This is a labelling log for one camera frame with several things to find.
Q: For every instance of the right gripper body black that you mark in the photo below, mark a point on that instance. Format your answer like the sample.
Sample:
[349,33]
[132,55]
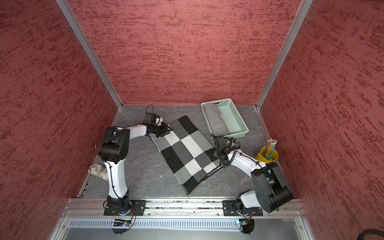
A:
[217,152]

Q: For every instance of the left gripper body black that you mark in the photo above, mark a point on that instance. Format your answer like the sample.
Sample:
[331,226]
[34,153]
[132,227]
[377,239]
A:
[159,130]

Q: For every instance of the grey knitted scarf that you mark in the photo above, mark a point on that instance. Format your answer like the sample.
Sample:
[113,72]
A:
[216,123]

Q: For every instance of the black white checkered scarf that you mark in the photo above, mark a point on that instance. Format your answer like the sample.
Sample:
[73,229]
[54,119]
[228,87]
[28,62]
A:
[189,155]

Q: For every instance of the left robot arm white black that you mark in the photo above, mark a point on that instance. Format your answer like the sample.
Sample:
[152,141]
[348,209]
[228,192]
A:
[113,151]

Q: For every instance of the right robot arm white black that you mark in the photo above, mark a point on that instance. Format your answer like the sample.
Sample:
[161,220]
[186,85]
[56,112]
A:
[271,188]

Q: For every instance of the light green plastic basket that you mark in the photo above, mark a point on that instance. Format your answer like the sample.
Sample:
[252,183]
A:
[230,115]

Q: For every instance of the yellow pencil cup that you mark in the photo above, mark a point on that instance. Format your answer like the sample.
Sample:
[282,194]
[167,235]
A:
[264,157]

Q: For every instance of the crumpled beige cloth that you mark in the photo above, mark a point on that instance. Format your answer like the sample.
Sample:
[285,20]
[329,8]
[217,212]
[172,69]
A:
[99,171]

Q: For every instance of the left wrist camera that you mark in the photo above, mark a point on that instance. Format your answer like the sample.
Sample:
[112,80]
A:
[152,119]

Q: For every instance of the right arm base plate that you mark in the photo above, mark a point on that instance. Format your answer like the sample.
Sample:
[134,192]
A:
[236,208]

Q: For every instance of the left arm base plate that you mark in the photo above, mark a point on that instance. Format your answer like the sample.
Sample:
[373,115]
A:
[124,209]

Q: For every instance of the aluminium front rail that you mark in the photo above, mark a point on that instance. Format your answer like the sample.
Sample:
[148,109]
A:
[178,208]

